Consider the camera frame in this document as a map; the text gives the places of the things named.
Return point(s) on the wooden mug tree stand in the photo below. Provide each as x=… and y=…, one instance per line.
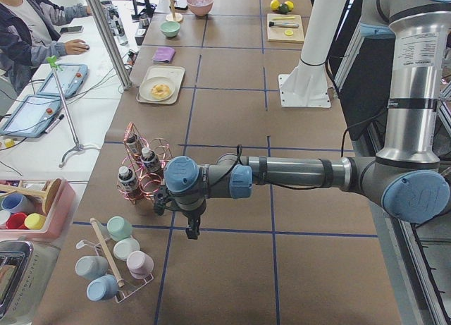
x=174, y=16

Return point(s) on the glazed donut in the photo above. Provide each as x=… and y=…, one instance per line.
x=161, y=92

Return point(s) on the metal rod stand green clip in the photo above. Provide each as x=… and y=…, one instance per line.
x=78, y=147

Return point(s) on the light blue cup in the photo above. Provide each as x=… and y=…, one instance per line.
x=102, y=288

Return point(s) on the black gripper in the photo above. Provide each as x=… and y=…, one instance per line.
x=191, y=217

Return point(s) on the pink storage bin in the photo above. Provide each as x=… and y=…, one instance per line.
x=35, y=209

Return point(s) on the seated person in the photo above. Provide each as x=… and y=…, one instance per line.
x=29, y=36

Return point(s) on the green ceramic bowl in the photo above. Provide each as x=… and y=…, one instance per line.
x=170, y=28

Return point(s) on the teach pendant tablet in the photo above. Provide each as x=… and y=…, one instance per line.
x=32, y=117
x=71, y=77

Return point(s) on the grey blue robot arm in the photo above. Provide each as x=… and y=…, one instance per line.
x=403, y=178

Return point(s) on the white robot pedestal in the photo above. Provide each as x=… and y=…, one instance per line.
x=306, y=85

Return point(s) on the grey blue cup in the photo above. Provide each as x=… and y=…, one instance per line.
x=91, y=267

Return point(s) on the white cup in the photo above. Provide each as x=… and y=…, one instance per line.
x=123, y=248

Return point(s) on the pink bowl with ice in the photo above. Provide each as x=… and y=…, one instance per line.
x=200, y=7

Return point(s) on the yellow lemon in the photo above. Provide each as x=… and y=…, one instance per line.
x=274, y=4
x=290, y=5

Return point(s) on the purple folded cloth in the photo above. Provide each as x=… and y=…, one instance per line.
x=163, y=55

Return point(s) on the wooden cutting board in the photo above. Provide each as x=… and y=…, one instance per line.
x=284, y=28

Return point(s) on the pink cup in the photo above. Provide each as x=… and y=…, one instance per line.
x=140, y=264

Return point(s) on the yellow plastic knife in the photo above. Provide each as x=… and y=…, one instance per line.
x=283, y=18

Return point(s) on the copper wire bottle rack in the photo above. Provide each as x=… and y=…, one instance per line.
x=148, y=183

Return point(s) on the metal muddler black tip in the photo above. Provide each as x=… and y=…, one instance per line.
x=282, y=24

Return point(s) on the beige round plate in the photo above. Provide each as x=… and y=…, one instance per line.
x=147, y=85

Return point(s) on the silver toaster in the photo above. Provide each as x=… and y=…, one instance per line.
x=16, y=298

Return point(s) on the green lime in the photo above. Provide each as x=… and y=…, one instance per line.
x=283, y=8

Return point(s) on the aluminium frame post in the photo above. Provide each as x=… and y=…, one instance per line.
x=109, y=42

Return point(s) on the mint green cup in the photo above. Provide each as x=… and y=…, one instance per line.
x=119, y=228

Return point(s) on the tea bottle white cap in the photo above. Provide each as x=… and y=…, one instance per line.
x=127, y=179

